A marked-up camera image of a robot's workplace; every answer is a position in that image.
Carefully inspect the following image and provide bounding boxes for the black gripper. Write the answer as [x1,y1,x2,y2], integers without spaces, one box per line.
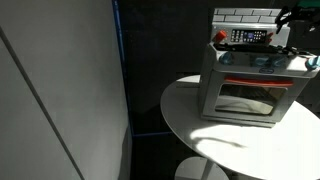
[274,5,320,34]

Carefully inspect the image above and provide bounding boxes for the blue tape strip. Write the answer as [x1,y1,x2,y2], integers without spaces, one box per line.
[111,0,175,139]

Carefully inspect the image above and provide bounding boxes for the round white table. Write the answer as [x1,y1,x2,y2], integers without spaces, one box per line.
[159,74,320,180]

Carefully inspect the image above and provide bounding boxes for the red round stove knob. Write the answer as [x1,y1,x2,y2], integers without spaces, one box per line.
[213,29,229,44]

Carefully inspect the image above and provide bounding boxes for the blue stove knob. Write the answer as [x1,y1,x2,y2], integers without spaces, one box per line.
[305,55,320,71]
[253,55,270,67]
[218,51,235,66]
[270,55,287,69]

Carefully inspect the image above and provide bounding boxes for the grey toy kitchen stove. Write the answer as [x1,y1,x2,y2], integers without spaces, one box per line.
[197,7,320,129]

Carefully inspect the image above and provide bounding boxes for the orange oven door handle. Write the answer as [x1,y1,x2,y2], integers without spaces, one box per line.
[223,76,295,88]

